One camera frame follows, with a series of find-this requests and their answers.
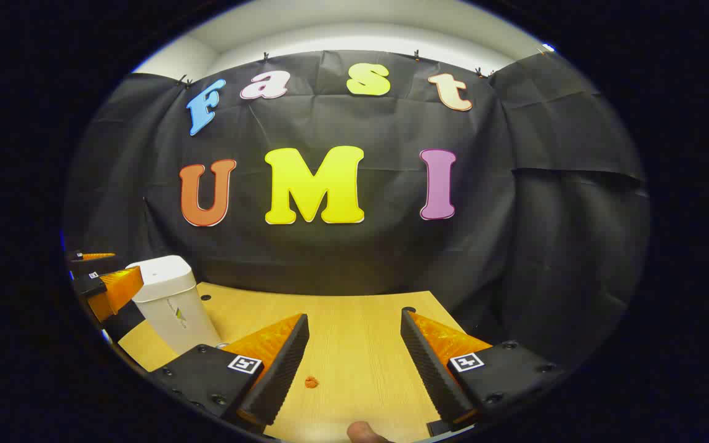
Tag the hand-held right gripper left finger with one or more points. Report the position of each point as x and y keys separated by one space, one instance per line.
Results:
x=284 y=369

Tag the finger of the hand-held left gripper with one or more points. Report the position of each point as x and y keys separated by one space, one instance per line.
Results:
x=97 y=256
x=117 y=289

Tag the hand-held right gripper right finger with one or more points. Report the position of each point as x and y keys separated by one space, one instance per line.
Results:
x=428 y=369

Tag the orange paper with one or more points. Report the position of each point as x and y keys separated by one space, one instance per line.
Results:
x=311 y=382

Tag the white desktop garbage bin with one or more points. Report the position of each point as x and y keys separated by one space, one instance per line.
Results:
x=170 y=307

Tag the wooden desktop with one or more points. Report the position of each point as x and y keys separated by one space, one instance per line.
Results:
x=354 y=332

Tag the black backdrop cloth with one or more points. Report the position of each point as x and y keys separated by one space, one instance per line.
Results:
x=391 y=258

